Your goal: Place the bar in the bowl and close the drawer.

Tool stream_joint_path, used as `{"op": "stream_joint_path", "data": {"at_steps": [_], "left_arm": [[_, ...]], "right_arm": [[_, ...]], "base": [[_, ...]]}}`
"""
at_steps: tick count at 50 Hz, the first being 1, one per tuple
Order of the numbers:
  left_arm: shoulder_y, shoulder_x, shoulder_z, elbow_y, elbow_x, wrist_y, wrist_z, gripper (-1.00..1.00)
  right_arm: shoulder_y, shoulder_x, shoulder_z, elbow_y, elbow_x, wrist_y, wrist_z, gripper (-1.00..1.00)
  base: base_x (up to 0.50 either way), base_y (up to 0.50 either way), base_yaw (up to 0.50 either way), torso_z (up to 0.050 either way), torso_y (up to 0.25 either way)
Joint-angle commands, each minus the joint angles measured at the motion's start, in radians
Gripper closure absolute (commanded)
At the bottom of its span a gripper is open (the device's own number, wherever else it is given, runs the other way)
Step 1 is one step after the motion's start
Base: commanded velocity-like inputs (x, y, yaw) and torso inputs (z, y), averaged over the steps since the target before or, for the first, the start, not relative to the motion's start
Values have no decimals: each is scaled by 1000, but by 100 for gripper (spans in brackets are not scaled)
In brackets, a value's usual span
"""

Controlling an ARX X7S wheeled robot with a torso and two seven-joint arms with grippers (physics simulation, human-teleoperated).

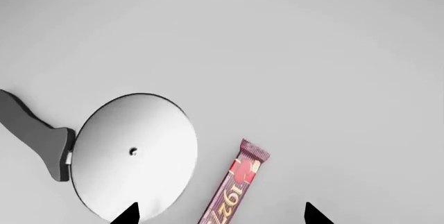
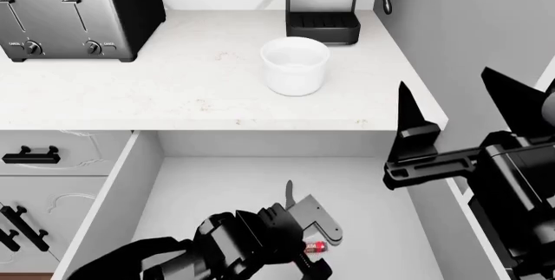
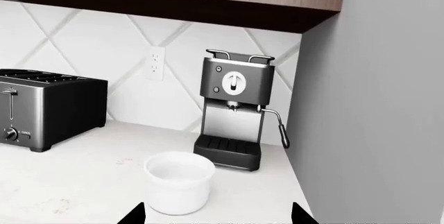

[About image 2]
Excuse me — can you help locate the white ceramic cup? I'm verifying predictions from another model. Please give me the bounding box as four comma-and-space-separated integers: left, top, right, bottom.
259, 36, 332, 97

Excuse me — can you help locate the open white drawer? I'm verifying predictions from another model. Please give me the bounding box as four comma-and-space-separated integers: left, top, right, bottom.
50, 129, 515, 280

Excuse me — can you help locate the stainless steel four-slot toaster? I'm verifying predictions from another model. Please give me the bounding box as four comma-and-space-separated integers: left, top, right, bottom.
0, 0, 167, 64

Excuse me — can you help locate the white closed drawer front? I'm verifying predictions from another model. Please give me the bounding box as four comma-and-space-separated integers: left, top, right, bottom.
0, 129, 134, 178

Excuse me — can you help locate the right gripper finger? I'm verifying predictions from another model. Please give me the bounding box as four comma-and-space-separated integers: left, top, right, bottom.
480, 66, 555, 147
388, 80, 442, 164

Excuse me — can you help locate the black cabinet door handle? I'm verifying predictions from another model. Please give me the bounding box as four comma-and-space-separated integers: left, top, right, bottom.
0, 205, 28, 252
12, 205, 51, 252

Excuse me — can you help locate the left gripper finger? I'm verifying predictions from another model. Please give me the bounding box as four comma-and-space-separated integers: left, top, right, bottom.
284, 179, 344, 246
295, 250, 334, 280

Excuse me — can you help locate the white cabinet door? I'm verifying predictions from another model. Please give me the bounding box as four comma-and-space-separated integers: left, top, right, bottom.
0, 175, 110, 264

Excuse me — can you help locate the black drawer handle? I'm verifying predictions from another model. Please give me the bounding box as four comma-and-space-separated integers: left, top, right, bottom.
1, 145, 62, 166

